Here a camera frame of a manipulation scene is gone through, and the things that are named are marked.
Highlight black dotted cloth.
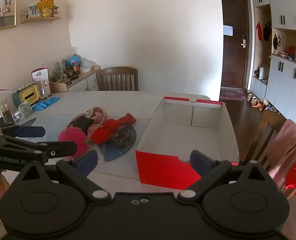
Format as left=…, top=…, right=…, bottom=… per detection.
left=68, top=117, right=94, bottom=135

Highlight wooden wall shelf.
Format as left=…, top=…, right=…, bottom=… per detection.
left=20, top=16, right=62, bottom=24

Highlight blue gloves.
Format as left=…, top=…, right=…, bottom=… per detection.
left=32, top=97, right=61, bottom=111

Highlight pink fringed scarf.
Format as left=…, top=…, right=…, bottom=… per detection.
left=265, top=119, right=296, bottom=180

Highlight red and white cardboard box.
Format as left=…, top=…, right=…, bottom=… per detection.
left=135, top=96, right=239, bottom=190

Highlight glass bottle dark contents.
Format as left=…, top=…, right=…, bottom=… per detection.
left=0, top=99, right=15, bottom=124

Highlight red and white carton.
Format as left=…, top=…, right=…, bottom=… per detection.
left=31, top=67, right=50, bottom=90

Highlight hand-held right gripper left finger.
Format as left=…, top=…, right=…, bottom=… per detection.
left=13, top=150, right=112, bottom=202

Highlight white tote bag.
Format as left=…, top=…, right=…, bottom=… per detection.
left=258, top=64, right=269, bottom=82

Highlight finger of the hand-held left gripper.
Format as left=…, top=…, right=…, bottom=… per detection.
left=0, top=136, right=78, bottom=165
left=0, top=122, right=46, bottom=138

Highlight white wooden sideboard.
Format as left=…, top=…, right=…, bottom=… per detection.
left=49, top=66, right=101, bottom=93

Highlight blue globe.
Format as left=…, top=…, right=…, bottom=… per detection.
left=65, top=55, right=82, bottom=68

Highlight green mug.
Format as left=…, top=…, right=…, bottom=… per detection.
left=18, top=102, right=33, bottom=117

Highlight red fabric bundle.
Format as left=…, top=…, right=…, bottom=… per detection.
left=91, top=112, right=137, bottom=145

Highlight white shoe cabinet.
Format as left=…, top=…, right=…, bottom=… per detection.
left=249, top=0, right=296, bottom=125

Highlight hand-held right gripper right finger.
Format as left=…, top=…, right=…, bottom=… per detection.
left=177, top=150, right=276, bottom=202

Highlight wooden dining chair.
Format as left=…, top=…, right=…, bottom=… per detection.
left=96, top=67, right=139, bottom=92

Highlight red patterned rug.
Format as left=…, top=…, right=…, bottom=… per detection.
left=219, top=87, right=248, bottom=102

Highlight dark brown lumpy item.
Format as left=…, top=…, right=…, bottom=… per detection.
left=110, top=130, right=132, bottom=148

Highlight standing photo card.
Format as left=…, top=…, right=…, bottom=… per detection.
left=28, top=3, right=40, bottom=17

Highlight brown wooden door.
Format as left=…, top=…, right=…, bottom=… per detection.
left=220, top=0, right=251, bottom=89

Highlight yellow flower arrangement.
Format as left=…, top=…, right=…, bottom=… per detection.
left=37, top=0, right=55, bottom=17

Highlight wooden chair with scarf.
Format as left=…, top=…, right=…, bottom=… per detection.
left=248, top=110, right=296, bottom=200

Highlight clear plastic bag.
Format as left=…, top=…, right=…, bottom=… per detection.
left=80, top=58, right=95, bottom=72

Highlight light wooden organizer box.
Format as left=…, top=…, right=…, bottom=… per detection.
left=49, top=79, right=69, bottom=93

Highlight pink dragon fruit plush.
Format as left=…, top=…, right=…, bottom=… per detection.
left=58, top=127, right=88, bottom=159

